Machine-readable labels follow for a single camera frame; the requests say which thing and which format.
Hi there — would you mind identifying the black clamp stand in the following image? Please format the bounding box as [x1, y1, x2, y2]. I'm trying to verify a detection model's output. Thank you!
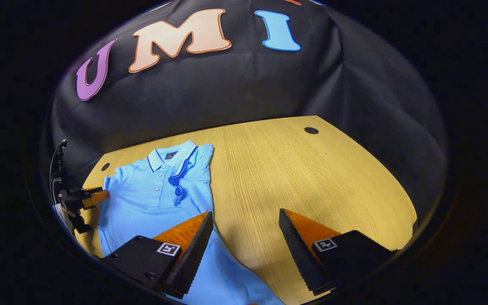
[49, 140, 67, 193]

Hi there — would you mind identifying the light blue polo T-shirt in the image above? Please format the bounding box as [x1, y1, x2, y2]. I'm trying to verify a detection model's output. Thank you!
[97, 140, 287, 305]

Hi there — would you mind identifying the black backdrop cloth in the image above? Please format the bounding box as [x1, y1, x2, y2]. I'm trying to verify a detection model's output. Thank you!
[49, 0, 448, 229]

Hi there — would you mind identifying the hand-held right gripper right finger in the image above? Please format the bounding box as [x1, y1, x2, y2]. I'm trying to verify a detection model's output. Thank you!
[279, 208, 397, 296]

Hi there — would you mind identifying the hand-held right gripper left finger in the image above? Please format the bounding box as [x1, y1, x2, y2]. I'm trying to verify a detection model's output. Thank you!
[100, 211, 214, 299]

